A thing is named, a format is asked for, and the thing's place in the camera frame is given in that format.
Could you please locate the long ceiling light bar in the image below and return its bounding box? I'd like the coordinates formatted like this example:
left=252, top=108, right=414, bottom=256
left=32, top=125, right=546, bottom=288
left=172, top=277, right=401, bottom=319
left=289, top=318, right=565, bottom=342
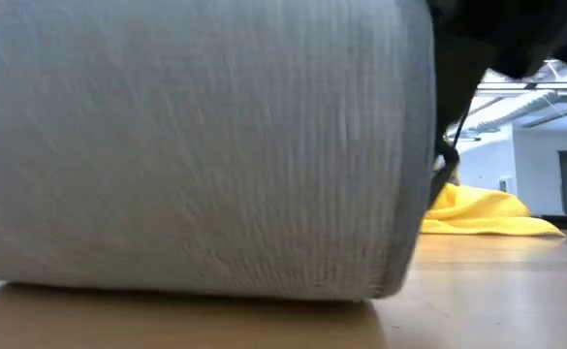
left=476, top=80, right=567, bottom=93

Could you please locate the grey microfiber towel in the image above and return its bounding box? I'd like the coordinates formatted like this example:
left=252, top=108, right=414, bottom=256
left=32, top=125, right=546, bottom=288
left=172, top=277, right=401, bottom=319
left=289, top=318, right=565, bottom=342
left=0, top=0, right=438, bottom=302

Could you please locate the silver ventilation duct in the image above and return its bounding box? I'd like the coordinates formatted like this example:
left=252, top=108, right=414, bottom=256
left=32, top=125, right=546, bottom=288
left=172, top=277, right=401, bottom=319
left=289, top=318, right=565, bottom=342
left=450, top=89, right=567, bottom=140

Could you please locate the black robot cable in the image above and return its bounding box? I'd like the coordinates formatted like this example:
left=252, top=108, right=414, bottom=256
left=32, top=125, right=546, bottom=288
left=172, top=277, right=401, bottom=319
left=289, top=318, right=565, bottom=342
left=451, top=107, right=473, bottom=149

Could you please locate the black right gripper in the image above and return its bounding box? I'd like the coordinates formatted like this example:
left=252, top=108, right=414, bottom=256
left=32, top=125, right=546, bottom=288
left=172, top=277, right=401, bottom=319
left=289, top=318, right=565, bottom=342
left=426, top=0, right=567, bottom=208

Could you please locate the yellow microfiber towel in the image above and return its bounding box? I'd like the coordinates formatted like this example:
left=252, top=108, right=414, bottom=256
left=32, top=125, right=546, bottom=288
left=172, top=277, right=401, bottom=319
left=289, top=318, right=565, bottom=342
left=421, top=182, right=567, bottom=238

